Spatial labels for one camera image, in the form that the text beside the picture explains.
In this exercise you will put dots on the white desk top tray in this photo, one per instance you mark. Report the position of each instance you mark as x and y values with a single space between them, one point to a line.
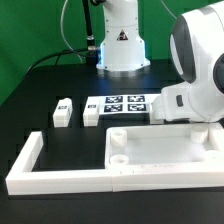
163 144

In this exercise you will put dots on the white U-shaped frame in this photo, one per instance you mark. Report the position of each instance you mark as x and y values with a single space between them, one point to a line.
22 180

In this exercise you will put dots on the AprilTag marker sheet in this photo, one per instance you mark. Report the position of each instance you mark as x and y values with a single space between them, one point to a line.
122 104

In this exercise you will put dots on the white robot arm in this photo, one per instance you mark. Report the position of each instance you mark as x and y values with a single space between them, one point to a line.
196 45

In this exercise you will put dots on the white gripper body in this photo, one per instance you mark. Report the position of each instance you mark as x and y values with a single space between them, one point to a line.
172 103

